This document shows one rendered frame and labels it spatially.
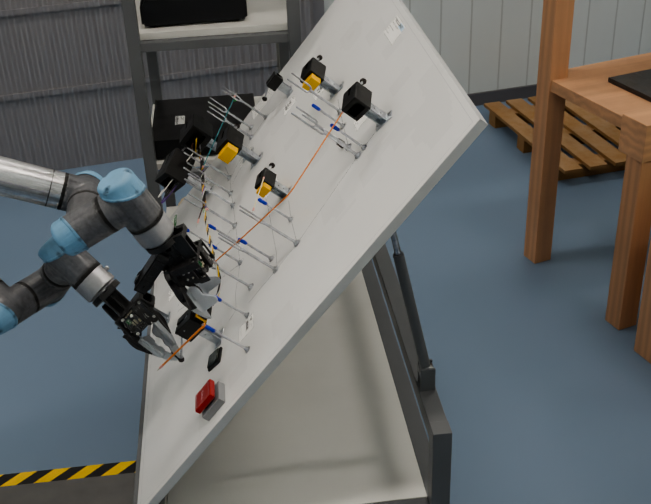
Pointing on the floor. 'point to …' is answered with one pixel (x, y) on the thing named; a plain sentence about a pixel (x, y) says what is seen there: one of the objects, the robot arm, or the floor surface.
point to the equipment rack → (289, 22)
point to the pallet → (573, 136)
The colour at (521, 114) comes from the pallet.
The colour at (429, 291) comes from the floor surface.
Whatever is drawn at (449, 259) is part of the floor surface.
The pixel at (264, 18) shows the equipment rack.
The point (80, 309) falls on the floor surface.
